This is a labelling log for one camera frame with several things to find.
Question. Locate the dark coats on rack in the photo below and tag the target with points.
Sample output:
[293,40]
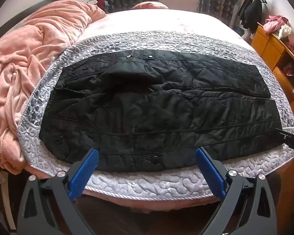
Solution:
[251,9]

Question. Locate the dark wooden headboard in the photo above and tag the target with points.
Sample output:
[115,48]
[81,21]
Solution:
[19,12]

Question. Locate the red pillow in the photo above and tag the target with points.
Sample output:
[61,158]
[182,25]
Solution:
[148,5]

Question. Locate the pink fleece blanket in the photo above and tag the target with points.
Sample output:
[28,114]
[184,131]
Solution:
[27,53]

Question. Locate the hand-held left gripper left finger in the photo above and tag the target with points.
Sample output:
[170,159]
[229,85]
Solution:
[87,169]

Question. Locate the black quilted pants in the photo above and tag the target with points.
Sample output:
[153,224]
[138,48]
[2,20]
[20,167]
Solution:
[149,112]

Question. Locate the pink bed sheet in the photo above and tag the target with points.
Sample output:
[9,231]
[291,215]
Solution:
[161,19]

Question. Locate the yellow wooden cabinet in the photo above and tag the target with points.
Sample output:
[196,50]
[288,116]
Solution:
[274,53]

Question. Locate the grey quilted bedspread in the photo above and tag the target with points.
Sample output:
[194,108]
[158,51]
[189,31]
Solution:
[93,44]

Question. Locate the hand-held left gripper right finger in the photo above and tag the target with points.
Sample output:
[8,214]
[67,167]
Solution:
[209,170]

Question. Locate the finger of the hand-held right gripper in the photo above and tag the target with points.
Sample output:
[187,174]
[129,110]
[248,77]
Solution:
[292,140]

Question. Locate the pile of pink clothes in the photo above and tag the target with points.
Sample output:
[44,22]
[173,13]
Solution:
[281,27]

